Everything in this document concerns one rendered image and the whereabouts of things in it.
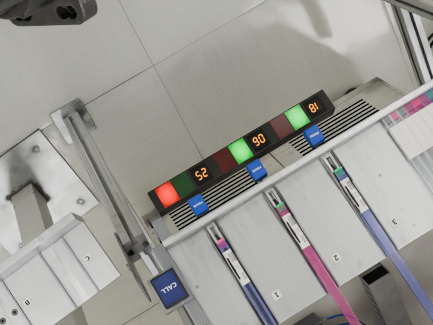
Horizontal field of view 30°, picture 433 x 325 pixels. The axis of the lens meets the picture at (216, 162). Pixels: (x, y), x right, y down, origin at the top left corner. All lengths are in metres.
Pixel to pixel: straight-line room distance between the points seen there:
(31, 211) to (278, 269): 0.75
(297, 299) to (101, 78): 0.86
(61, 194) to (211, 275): 0.79
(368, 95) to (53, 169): 0.79
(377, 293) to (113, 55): 0.82
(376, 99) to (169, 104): 0.51
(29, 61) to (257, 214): 0.79
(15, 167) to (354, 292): 0.84
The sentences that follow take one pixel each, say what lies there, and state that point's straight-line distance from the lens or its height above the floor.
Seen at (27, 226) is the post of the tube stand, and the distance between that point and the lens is 1.82.
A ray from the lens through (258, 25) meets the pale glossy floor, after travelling 2.00.
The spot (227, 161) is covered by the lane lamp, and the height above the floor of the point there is 0.66.
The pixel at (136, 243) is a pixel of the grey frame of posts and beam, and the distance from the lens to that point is 1.37.
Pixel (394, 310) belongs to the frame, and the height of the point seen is 0.66.
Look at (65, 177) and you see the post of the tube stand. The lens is 1.98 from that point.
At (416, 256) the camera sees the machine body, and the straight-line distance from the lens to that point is 1.66.
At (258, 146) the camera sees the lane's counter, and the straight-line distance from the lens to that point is 1.33.
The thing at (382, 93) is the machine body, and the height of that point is 0.15.
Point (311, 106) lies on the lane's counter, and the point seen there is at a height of 0.66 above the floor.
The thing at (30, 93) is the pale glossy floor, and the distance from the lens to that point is 1.91.
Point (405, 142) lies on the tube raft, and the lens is 1.34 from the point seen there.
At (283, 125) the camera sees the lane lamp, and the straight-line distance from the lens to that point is 1.34.
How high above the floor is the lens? 1.80
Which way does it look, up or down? 60 degrees down
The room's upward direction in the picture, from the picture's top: 139 degrees clockwise
